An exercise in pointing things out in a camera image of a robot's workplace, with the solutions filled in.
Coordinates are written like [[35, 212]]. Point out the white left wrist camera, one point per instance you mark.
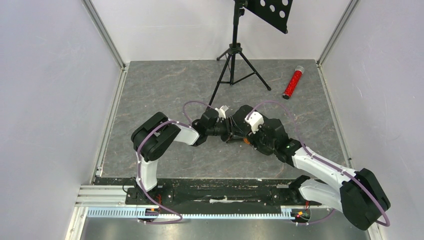
[[222, 111]]

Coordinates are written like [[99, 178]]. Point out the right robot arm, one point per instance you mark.
[[356, 193]]

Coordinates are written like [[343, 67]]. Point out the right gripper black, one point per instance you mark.
[[244, 129]]

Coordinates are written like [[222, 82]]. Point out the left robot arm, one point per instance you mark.
[[153, 138]]

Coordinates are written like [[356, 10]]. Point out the red glitter tube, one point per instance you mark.
[[298, 72]]

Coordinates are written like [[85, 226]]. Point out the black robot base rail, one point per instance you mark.
[[218, 196]]

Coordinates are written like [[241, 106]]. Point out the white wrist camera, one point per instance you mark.
[[222, 111], [254, 120]]

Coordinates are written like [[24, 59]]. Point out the black music stand tripod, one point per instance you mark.
[[273, 12]]

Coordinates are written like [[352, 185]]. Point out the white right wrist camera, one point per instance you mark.
[[254, 120]]

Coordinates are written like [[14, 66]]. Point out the black plastic tool case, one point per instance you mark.
[[243, 128]]

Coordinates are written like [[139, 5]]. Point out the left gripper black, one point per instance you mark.
[[228, 133]]

